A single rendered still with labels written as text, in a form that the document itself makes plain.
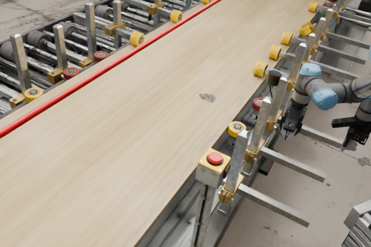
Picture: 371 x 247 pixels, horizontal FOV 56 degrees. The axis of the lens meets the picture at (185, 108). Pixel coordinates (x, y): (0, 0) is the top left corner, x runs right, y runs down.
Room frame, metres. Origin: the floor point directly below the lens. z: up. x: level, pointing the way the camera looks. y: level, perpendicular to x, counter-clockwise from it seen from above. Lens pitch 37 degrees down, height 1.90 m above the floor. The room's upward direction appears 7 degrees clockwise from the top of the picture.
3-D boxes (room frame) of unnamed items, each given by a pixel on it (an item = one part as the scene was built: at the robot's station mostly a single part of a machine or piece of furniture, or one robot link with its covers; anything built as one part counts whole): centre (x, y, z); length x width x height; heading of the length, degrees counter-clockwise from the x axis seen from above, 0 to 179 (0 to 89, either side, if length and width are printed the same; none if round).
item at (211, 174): (0.68, -0.10, 1.18); 0.07 x 0.07 x 0.08; 64
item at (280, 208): (0.91, -0.31, 0.82); 0.43 x 0.03 x 0.04; 64
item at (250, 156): (1.16, -0.33, 0.83); 0.13 x 0.06 x 0.05; 154
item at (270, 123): (1.39, -0.43, 0.85); 0.13 x 0.06 x 0.05; 154
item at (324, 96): (1.08, -0.50, 1.22); 0.11 x 0.11 x 0.08; 16
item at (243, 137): (0.92, -0.21, 0.90); 0.03 x 0.03 x 0.48; 64
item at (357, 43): (2.25, -0.99, 0.95); 0.36 x 0.03 x 0.03; 64
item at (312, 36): (1.82, -0.64, 0.90); 0.03 x 0.03 x 0.48; 64
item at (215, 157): (0.68, -0.10, 1.22); 0.04 x 0.04 x 0.02
